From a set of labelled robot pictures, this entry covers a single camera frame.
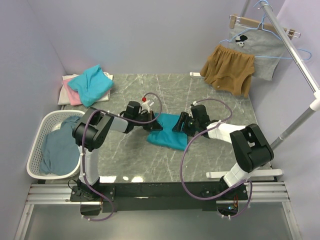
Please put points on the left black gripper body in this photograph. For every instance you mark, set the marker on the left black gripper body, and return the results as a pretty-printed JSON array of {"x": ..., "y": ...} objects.
[{"x": 146, "y": 116}]

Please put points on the folded pink t shirt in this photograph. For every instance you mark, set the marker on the folded pink t shirt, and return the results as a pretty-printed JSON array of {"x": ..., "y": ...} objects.
[{"x": 73, "y": 96}]

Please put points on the grey panda cloth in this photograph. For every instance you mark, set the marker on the grey panda cloth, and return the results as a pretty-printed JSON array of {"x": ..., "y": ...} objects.
[{"x": 265, "y": 46}]

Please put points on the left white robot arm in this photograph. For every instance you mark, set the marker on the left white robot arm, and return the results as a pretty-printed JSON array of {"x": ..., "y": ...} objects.
[{"x": 91, "y": 131}]

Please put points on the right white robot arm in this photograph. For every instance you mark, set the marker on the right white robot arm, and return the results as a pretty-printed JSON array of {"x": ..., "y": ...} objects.
[{"x": 250, "y": 147}]

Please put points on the folded white t shirt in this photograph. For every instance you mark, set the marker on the folded white t shirt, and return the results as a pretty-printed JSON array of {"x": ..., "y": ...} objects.
[{"x": 63, "y": 97}]

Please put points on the folded cyan t shirt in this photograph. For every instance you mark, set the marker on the folded cyan t shirt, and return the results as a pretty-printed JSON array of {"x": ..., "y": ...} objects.
[{"x": 91, "y": 85}]

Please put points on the brown shorts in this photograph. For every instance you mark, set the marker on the brown shorts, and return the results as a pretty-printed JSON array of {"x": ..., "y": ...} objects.
[{"x": 229, "y": 70}]

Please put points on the metal clothes rack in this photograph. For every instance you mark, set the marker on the metal clothes rack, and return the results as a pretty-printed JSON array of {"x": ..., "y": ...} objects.
[{"x": 313, "y": 107}]

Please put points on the aluminium rail frame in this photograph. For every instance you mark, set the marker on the aluminium rail frame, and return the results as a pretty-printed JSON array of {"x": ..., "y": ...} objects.
[{"x": 59, "y": 194}]

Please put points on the light blue wire hanger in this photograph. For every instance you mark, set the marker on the light blue wire hanger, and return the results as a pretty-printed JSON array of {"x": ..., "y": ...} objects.
[{"x": 296, "y": 53}]

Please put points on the white laundry basket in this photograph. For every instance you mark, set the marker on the white laundry basket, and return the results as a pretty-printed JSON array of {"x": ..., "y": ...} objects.
[{"x": 51, "y": 122}]

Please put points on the grey-blue t shirt in basket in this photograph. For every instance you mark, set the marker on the grey-blue t shirt in basket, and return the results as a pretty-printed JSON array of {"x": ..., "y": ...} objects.
[{"x": 59, "y": 149}]

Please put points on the wooden clip hanger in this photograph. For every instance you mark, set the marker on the wooden clip hanger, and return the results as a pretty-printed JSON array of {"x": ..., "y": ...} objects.
[{"x": 252, "y": 23}]

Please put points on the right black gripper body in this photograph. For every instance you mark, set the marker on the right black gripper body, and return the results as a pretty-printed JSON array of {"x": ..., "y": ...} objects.
[{"x": 190, "y": 126}]

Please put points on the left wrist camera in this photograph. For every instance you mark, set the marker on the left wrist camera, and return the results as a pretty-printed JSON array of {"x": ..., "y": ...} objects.
[{"x": 147, "y": 104}]

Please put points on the teal t shirt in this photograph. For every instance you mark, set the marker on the teal t shirt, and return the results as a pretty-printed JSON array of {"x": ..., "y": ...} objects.
[{"x": 166, "y": 137}]

